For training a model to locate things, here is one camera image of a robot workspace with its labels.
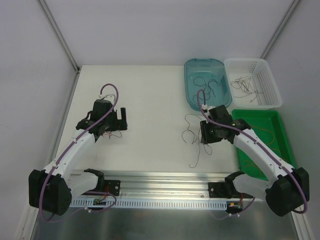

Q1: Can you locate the white slotted cable duct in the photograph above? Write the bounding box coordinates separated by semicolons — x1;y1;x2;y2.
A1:
70;197;227;211

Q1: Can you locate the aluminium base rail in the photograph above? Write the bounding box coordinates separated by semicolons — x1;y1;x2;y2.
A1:
31;171;302;201

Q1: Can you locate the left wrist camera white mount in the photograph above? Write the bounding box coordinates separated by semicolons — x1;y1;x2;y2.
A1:
98;94;116;101

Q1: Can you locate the black wire in basket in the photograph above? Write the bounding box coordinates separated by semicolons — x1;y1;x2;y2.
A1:
230;74;253;95

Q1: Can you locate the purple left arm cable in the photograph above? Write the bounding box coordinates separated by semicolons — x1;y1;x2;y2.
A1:
39;83;120;223

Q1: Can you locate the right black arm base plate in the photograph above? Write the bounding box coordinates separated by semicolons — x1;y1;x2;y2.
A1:
207;182;253;199

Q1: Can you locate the orange wire in green tray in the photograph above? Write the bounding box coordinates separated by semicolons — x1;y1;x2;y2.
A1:
243;157;288;176

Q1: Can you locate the green plastic tray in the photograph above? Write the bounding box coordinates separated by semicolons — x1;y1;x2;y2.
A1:
232;109;296;181

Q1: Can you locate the white perforated plastic basket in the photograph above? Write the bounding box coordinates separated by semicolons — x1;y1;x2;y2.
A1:
224;58;283;110

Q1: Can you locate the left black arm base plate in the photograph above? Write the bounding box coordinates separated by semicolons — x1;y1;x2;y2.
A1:
94;179;121;196

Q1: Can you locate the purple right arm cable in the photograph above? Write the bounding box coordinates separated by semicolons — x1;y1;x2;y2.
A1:
196;89;310;215

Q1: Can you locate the orange wire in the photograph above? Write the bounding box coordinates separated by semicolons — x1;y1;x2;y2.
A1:
249;126;277;151
243;157;288;176

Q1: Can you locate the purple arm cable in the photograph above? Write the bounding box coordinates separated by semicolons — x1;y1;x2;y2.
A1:
196;89;310;215
39;83;120;223

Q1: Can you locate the aluminium frame post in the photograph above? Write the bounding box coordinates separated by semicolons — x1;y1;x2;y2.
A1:
37;0;81;73
260;0;303;60

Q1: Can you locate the right aluminium frame post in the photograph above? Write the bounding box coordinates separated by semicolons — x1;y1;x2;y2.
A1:
260;0;303;60

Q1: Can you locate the black white striped wire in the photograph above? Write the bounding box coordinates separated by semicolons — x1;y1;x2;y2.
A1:
234;76;263;103

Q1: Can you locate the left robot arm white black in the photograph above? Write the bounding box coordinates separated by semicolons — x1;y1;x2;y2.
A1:
28;99;128;216

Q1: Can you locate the left aluminium frame post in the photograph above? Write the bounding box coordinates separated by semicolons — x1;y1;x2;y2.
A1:
37;0;81;73

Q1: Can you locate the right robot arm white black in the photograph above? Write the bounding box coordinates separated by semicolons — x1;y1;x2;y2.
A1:
199;104;310;217

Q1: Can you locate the teal transparent plastic bin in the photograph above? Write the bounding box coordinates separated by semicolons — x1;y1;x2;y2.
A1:
183;58;232;111

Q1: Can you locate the dark thin wire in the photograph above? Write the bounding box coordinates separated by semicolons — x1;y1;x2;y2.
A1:
192;76;222;108

